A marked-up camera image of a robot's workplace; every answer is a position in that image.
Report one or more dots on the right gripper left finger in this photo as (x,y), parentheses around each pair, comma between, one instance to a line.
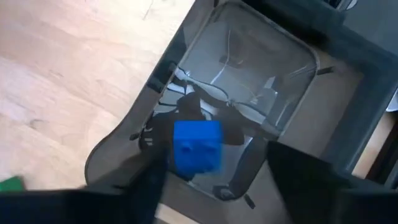
(77,208)

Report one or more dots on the small blue toy brick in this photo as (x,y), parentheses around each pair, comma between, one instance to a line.
(197,146)

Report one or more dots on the long green toy brick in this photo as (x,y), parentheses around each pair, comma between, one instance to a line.
(11,184)

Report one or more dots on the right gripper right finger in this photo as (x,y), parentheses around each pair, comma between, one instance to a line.
(326,199)

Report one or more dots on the clear grey plastic bin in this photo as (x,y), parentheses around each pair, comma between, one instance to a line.
(248,62)

